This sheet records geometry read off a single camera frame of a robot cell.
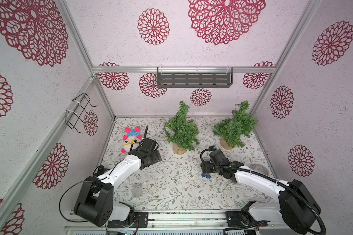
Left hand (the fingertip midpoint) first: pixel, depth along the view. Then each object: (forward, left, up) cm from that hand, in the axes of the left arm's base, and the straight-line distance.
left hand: (155, 159), depth 89 cm
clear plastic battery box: (-17, +9, -6) cm, 20 cm away
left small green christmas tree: (+7, -16, +18) cm, 25 cm away
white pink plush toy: (+15, +16, +1) cm, 22 cm away
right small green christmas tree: (+10, -45, +16) cm, 49 cm away
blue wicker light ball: (-7, -29, -6) cm, 31 cm away
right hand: (-2, -30, 0) cm, 30 cm away
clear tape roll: (-5, -67, -3) cm, 67 cm away
